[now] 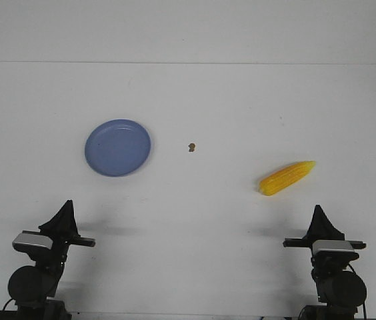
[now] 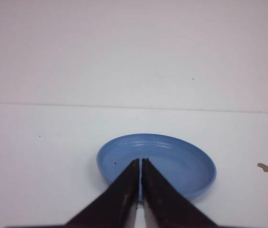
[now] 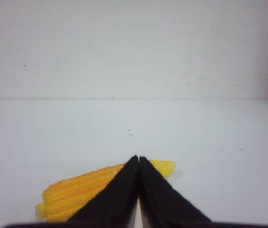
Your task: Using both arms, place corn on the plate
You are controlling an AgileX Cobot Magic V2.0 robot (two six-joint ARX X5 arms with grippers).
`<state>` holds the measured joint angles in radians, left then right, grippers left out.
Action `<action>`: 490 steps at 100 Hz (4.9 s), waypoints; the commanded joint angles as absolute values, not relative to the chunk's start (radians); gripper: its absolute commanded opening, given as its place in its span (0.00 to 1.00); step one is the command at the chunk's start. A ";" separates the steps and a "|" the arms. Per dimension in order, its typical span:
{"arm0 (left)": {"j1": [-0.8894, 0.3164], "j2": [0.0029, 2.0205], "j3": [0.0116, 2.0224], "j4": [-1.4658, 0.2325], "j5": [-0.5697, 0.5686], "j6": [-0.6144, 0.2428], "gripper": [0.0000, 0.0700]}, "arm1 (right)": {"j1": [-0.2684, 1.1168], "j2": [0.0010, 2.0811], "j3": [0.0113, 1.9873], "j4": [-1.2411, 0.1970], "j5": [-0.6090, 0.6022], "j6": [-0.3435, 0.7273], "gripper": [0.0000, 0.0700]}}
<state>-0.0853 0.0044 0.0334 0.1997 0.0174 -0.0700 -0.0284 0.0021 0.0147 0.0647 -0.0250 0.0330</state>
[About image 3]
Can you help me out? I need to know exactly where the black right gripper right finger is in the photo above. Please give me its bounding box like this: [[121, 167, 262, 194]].
[[139, 157, 211, 223]]

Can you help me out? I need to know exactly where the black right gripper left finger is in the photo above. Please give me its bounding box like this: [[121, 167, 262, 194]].
[[68, 156, 139, 223]]

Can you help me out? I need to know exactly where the yellow corn cob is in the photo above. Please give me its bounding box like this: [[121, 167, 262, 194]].
[[35, 160, 175, 223]]

